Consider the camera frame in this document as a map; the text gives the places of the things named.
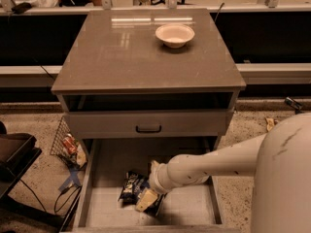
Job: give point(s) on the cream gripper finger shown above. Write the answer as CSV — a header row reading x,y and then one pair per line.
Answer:
x,y
146,199

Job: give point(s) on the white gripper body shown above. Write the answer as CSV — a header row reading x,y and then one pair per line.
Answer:
x,y
157,181

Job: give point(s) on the blue chip bag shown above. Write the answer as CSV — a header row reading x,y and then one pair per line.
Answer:
x,y
134,185

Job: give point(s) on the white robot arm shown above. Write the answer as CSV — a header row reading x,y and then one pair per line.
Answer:
x,y
279,161

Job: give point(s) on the open grey bottom drawer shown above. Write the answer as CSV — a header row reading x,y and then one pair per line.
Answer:
x,y
190,208

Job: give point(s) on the closed grey drawer front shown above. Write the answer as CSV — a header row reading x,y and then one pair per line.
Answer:
x,y
108,125

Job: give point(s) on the blue tape cross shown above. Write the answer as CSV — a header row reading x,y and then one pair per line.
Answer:
x,y
72,179

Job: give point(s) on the red soda can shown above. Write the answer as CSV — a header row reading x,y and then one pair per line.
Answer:
x,y
69,143

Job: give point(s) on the grey cabinet with glossy top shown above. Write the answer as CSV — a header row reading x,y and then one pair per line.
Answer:
x,y
117,64

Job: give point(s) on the snack wrapper on floor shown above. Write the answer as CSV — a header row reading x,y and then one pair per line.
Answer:
x,y
270,123

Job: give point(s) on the black chair base left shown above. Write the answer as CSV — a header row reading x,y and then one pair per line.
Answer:
x,y
17,154

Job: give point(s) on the white paper bowl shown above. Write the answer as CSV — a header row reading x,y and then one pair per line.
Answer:
x,y
174,36

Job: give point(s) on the black drawer handle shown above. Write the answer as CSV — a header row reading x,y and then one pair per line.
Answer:
x,y
148,129

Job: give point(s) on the wire mesh basket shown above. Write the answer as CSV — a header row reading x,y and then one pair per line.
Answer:
x,y
78,159

